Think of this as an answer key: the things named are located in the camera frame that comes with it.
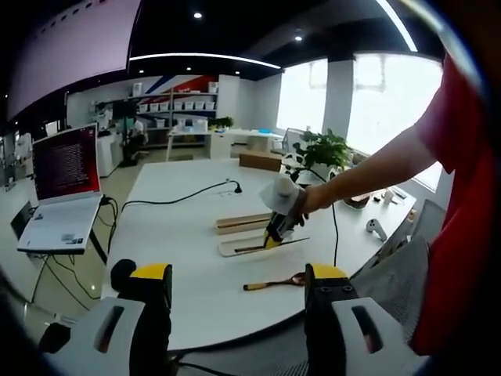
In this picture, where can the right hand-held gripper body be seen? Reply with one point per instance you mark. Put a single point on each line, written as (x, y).
(282, 199)

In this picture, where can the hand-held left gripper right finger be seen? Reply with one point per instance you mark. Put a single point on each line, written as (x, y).
(321, 313)

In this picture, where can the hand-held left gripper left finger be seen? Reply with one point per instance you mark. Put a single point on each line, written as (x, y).
(148, 313)

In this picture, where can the dark wooden chopstick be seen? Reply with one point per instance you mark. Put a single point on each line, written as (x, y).
(250, 248)

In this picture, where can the wooden spoon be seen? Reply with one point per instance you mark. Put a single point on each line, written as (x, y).
(274, 283)

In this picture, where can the person's right hand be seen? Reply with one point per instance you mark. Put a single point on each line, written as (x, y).
(313, 199)

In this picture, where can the brown cardboard box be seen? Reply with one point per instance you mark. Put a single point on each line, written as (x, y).
(260, 161)

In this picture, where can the large potted green plant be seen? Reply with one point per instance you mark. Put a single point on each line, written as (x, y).
(325, 150)

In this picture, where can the grey mesh office chair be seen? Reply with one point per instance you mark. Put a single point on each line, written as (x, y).
(399, 274)

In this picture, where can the white game controller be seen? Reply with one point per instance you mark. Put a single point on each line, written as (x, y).
(376, 229)

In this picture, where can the black laptop stand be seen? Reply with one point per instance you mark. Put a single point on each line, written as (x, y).
(58, 274)

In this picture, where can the small potted plant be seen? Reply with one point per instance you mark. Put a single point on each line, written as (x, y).
(221, 122)

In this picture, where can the white background desk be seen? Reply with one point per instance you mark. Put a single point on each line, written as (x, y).
(188, 143)

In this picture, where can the storage shelf with white bins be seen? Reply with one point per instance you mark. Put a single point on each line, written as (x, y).
(180, 105)

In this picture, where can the black office chair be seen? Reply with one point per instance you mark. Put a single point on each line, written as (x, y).
(22, 219)

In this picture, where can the ceiling light strip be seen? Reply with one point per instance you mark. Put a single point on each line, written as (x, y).
(399, 23)
(203, 58)

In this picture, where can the white cabinet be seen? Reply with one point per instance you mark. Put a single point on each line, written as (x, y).
(107, 154)

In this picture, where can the white laptop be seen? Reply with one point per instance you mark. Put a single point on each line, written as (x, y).
(62, 164)

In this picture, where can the person's red shirt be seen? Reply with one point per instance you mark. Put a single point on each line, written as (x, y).
(462, 196)

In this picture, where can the large white wall screen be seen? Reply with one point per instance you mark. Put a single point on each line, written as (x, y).
(74, 51)

